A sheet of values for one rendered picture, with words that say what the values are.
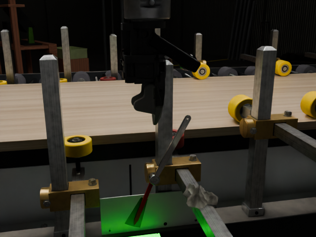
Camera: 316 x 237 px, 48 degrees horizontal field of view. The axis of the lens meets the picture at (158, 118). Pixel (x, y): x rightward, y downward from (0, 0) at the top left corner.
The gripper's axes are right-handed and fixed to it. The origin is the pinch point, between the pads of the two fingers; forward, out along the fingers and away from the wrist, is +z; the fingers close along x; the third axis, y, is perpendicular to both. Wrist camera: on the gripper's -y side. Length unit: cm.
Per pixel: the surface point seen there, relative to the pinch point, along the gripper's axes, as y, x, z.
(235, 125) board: -28.5, -23.2, 10.8
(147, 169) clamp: 1.2, -6.0, 14.5
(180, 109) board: -17.0, -43.8, 10.8
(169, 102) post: -4.1, -6.1, -1.7
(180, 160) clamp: -7.4, -7.9, 13.8
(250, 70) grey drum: -97, -156, 18
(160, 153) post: -1.9, -6.1, 10.7
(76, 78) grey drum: 21, -153, 18
